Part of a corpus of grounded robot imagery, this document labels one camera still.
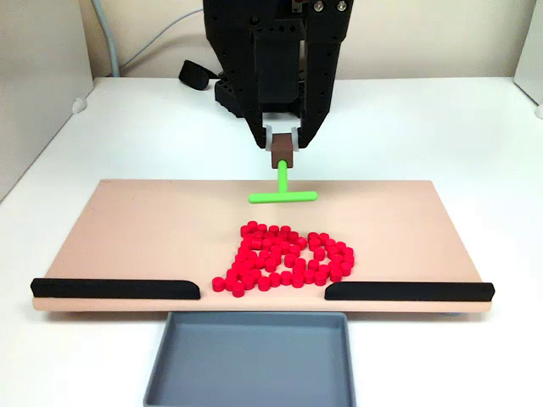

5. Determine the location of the green T-shaped pusher tool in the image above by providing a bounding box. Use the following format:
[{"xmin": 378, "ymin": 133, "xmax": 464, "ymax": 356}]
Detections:
[{"xmin": 248, "ymin": 133, "xmax": 318, "ymax": 205}]

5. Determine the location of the red cylindrical granules heap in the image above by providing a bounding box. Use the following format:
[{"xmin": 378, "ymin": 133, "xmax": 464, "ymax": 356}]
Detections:
[{"xmin": 210, "ymin": 220, "xmax": 355, "ymax": 298}]

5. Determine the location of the beige flat board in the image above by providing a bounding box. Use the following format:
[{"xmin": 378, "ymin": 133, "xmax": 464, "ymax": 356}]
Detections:
[{"xmin": 32, "ymin": 178, "xmax": 495, "ymax": 317}]

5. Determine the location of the grey shallow tray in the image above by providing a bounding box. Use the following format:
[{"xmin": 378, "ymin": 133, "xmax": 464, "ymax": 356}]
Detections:
[{"xmin": 143, "ymin": 311, "xmax": 358, "ymax": 407}]

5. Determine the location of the black strap clamp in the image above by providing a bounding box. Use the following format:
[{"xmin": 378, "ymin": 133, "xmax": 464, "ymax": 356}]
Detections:
[{"xmin": 177, "ymin": 59, "xmax": 218, "ymax": 91}]

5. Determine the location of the thin white cable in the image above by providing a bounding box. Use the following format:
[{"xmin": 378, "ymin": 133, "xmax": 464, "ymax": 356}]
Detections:
[{"xmin": 120, "ymin": 6, "xmax": 204, "ymax": 73}]

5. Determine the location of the thick grey cable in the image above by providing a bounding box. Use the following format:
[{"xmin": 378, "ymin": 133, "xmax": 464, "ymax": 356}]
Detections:
[{"xmin": 91, "ymin": 0, "xmax": 123, "ymax": 78}]

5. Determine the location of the black edge rail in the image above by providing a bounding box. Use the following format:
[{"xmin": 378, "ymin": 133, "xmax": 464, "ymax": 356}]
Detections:
[
  {"xmin": 30, "ymin": 277, "xmax": 201, "ymax": 301},
  {"xmin": 324, "ymin": 281, "xmax": 495, "ymax": 303}
]

